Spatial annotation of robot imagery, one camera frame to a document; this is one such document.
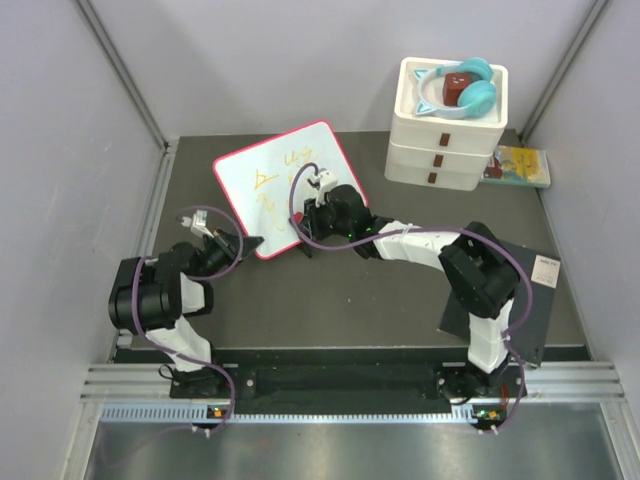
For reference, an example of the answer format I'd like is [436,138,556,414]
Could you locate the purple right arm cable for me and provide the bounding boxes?
[288,162,535,435]

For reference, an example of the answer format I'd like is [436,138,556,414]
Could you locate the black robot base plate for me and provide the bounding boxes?
[168,363,529,401]

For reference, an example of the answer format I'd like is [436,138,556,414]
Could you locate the grey slotted cable duct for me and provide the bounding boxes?
[99,402,505,425]

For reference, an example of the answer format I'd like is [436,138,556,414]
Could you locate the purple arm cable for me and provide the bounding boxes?
[288,162,535,435]
[97,205,247,469]

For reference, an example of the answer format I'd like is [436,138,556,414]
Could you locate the pink framed whiteboard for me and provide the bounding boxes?
[212,120,368,260]

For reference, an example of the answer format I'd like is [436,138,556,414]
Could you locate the dark red cube toy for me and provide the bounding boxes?
[442,72,473,107]

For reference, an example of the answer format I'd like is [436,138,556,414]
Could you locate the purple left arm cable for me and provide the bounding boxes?
[97,205,247,469]

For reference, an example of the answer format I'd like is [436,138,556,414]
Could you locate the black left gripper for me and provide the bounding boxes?
[196,226,262,281]

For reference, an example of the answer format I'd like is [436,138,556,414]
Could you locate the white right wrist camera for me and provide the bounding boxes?
[307,169,338,195]

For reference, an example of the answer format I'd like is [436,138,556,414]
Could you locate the white three-drawer storage box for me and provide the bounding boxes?
[384,57,508,191]

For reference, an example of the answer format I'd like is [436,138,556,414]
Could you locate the teal cat-ear headphones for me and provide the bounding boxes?
[414,57,497,120]

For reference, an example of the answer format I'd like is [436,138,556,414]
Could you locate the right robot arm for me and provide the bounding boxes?
[296,180,520,396]

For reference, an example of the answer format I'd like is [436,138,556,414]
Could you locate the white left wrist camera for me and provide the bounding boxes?
[178,209,213,240]

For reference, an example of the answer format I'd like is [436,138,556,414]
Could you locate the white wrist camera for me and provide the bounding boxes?
[307,169,338,195]
[178,209,213,240]

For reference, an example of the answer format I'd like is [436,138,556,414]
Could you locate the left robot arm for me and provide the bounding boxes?
[108,229,264,397]

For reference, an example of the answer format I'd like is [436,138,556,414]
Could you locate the dark grey notebook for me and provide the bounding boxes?
[437,237,562,370]

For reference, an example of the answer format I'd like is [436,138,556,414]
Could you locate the colourful picture book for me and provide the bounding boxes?
[481,145,551,189]

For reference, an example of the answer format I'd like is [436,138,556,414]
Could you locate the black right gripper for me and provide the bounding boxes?
[298,193,355,241]

